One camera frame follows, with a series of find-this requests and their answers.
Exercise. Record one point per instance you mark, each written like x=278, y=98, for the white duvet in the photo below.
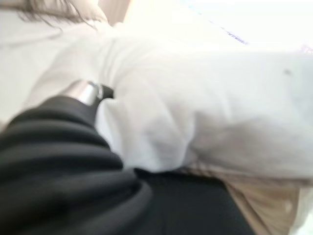
x=183, y=98

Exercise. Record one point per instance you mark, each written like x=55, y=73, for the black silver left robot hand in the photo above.
x=61, y=183

